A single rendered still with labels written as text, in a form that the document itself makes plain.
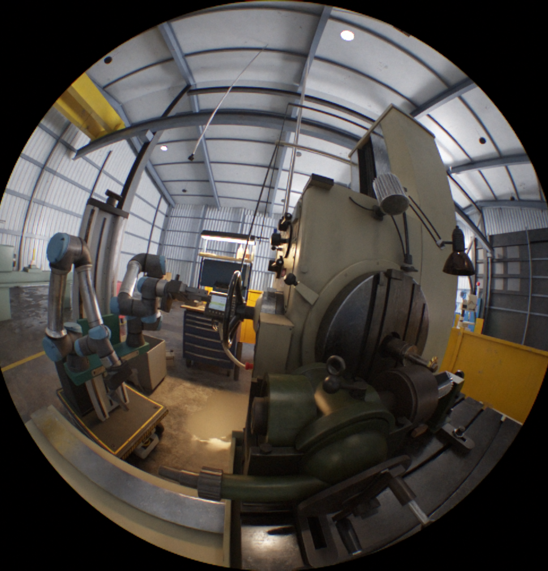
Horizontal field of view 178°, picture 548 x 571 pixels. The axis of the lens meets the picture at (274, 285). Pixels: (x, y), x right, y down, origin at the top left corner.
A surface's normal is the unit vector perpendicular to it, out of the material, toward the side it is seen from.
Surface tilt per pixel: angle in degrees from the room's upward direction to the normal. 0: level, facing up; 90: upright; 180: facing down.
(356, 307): 90
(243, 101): 169
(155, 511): 0
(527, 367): 90
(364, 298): 90
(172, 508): 0
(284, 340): 90
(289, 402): 32
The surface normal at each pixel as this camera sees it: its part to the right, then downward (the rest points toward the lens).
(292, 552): 0.15, -0.99
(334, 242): 0.10, 0.04
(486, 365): -0.98, -0.15
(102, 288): 0.99, 0.15
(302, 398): 0.18, -0.88
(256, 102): -0.13, 0.98
